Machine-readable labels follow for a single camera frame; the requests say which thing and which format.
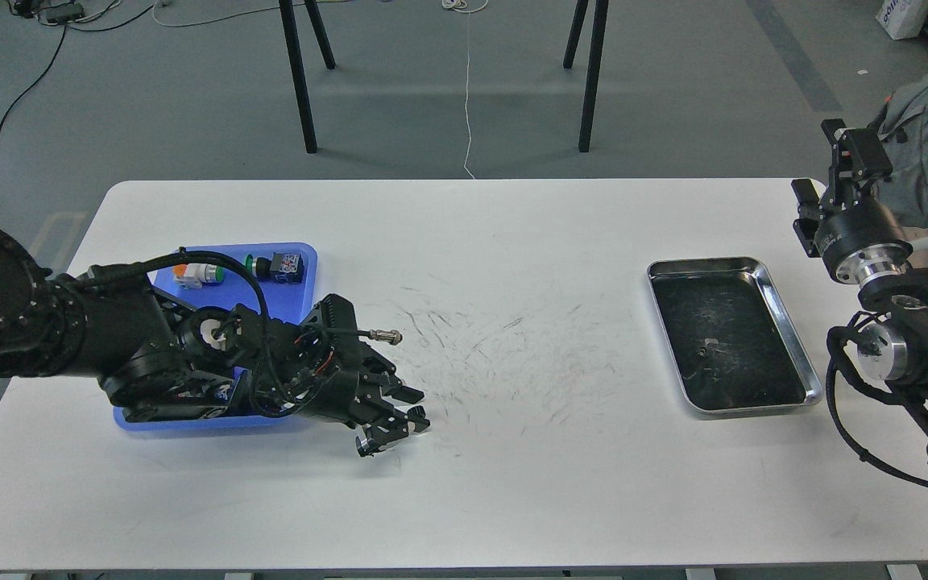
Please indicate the green button black switch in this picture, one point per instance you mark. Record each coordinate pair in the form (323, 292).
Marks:
(282, 268)

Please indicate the shiny metal tray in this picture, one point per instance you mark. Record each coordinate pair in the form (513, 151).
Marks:
(757, 364)

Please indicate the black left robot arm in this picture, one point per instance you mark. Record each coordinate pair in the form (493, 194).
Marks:
(160, 359)

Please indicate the blue plastic tray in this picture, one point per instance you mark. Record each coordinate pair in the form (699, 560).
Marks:
(287, 301)

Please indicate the left black stand legs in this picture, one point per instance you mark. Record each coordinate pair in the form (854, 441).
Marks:
(297, 64)

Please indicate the right black stand legs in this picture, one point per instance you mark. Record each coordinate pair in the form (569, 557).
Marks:
(598, 33)

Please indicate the white box on floor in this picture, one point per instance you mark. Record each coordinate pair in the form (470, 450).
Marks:
(902, 19)

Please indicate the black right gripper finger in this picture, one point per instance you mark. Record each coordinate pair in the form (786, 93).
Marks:
(809, 215)
(858, 162)

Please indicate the black stand legs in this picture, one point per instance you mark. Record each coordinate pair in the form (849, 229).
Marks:
(297, 64)
(598, 33)

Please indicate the green button white switch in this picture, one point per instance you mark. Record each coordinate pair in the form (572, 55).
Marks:
(195, 276)

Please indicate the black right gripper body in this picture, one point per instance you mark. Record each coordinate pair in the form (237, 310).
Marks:
(861, 243)

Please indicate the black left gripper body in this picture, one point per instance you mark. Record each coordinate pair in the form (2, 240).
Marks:
(338, 394)

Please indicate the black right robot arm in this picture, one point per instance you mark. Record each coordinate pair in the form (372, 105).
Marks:
(882, 352)

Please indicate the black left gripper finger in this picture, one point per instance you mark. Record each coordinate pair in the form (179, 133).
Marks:
(382, 373)
(387, 431)

